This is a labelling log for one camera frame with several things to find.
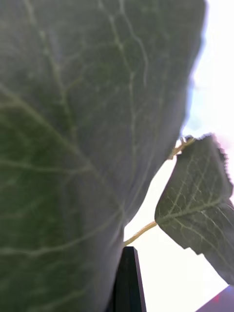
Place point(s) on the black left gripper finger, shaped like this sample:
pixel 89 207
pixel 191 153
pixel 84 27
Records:
pixel 129 282

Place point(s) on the artificial flower with green leaves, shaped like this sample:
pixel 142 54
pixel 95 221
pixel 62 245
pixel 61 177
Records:
pixel 73 146

